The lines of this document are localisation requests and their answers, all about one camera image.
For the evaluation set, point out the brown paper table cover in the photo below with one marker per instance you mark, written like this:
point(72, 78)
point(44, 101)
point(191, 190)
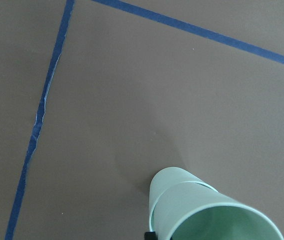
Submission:
point(129, 96)

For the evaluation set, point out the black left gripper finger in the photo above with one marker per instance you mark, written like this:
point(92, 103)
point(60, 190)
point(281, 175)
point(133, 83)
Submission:
point(150, 235)

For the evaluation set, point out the mint green cup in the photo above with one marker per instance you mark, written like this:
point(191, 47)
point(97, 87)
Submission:
point(165, 179)
point(191, 211)

